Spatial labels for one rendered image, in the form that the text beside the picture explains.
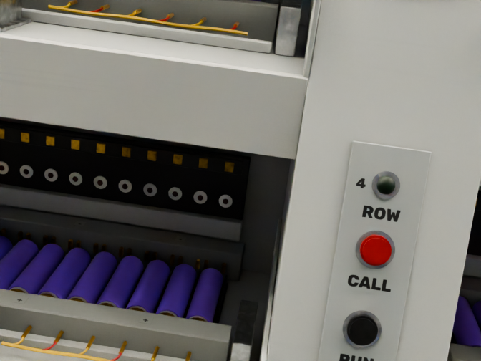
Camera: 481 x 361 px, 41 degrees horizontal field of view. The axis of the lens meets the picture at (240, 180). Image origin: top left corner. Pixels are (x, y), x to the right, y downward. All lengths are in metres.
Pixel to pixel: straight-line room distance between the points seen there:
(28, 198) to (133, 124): 0.22
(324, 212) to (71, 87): 0.15
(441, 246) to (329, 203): 0.06
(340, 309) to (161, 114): 0.14
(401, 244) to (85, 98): 0.18
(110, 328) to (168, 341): 0.04
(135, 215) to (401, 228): 0.25
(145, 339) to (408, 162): 0.20
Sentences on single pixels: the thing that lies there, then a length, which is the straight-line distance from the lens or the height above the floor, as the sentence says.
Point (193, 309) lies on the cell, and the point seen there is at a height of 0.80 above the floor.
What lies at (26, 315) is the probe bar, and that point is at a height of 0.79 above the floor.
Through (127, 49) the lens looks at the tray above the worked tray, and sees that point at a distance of 0.36.
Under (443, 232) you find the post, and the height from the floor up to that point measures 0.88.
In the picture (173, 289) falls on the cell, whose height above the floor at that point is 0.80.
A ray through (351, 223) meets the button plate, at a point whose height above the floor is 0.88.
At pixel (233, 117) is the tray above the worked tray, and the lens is 0.35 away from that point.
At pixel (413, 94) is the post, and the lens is 0.34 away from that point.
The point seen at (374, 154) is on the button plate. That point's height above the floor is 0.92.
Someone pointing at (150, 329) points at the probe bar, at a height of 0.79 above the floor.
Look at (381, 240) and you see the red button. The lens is 0.34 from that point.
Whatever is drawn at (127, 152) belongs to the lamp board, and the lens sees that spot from 0.52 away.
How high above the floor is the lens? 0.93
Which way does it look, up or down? 7 degrees down
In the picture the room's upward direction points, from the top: 8 degrees clockwise
